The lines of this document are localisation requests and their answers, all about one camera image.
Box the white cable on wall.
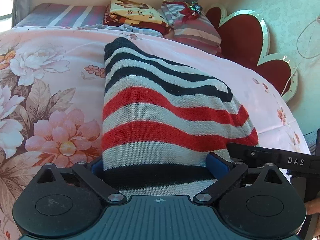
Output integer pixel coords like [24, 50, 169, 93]
[280, 15, 320, 98]

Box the folded yellow red blanket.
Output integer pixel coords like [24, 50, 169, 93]
[103, 0, 171, 35]

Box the person's right hand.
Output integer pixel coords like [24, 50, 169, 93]
[305, 197, 320, 215]

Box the striped red black white sweater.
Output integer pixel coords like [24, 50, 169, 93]
[101, 38, 258, 196]

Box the light blue crumpled cloth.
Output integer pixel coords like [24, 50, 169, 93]
[79, 24, 163, 38]

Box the pink floral bed quilt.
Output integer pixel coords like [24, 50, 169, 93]
[1, 27, 309, 239]

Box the red heart shaped headboard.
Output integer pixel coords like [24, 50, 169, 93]
[205, 4, 298, 102]

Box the striped pink grey pillow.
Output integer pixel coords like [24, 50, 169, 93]
[161, 4, 222, 55]

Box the red green ribbon decoration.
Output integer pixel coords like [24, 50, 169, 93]
[163, 1, 203, 22]

